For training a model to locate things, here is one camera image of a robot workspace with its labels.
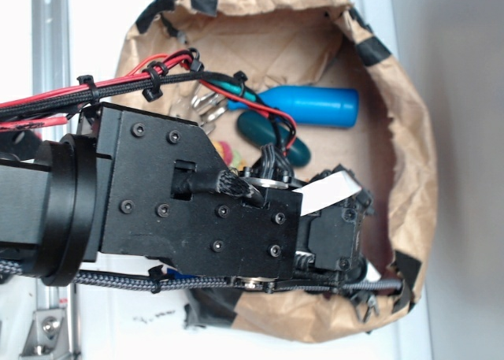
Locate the multicolour braided rope toy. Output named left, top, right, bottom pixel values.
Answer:
left=212, top=140, right=246, bottom=171

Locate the dark green oval capsule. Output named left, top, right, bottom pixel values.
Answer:
left=237, top=110, right=311, bottom=167

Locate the metal corner bracket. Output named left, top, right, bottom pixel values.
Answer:
left=18, top=308, right=74, bottom=360

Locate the aluminium extrusion rail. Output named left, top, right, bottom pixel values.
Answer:
left=19, top=0, right=82, bottom=360

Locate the crumpled brown paper bag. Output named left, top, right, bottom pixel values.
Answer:
left=117, top=0, right=438, bottom=343

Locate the red and black wire bundle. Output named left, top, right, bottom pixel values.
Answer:
left=0, top=47, right=298, bottom=156

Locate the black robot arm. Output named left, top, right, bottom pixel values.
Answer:
left=1, top=103, right=372, bottom=292

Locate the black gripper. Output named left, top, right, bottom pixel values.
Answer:
left=76, top=104, right=372, bottom=293

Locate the blue plastic bottle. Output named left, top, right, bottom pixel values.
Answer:
left=227, top=85, right=360, bottom=128

